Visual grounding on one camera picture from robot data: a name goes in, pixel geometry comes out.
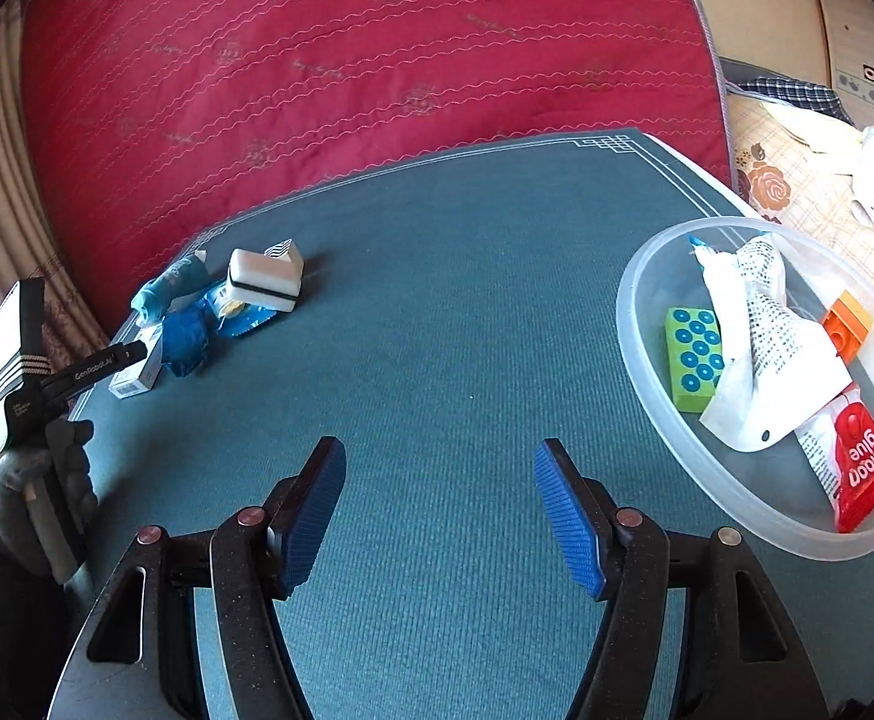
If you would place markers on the person's left hand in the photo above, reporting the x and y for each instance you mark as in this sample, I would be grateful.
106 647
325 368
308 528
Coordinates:
80 465

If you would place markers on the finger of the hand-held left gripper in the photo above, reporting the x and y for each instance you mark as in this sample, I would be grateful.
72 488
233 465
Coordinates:
138 350

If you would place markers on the blue sock with white tag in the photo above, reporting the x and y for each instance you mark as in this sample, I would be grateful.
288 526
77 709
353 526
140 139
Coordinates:
170 289

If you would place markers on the yellow and orange toy brick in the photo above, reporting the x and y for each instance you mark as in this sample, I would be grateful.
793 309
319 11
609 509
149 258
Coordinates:
849 326

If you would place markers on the blue snack packet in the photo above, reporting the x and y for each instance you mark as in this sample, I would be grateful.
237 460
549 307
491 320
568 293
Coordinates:
242 319

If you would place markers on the white printed plastic bag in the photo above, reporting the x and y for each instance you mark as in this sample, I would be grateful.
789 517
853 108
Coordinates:
774 360

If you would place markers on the white wet wipes packet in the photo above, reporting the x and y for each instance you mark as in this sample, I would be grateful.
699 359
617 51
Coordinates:
718 292

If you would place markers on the white medicine box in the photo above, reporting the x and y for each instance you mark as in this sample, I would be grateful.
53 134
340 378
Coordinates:
140 375

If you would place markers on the pale yellow cloth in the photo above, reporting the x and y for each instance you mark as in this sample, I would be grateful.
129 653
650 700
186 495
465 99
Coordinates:
811 124

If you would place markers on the beige patterned curtain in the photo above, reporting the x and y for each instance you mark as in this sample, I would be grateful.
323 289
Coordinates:
2 202

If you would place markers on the clear plastic bowl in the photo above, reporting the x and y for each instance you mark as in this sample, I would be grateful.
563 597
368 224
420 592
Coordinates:
647 360

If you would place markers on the red glue packet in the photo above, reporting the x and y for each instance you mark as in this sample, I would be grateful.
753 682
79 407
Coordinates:
860 457

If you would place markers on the plaid pillow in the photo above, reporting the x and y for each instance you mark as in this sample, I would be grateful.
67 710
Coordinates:
789 88

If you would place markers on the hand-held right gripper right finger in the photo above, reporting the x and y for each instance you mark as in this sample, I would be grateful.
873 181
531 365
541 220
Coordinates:
572 517

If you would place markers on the green block with blue dots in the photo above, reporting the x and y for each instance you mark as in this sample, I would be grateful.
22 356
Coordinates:
695 360

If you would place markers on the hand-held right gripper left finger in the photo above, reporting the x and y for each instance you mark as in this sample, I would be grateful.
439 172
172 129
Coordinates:
317 517

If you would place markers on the red quilted mattress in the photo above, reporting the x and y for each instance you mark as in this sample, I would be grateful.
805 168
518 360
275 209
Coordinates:
369 52

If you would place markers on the white block with black stripe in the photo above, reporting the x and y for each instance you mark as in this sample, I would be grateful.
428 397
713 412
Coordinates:
264 277

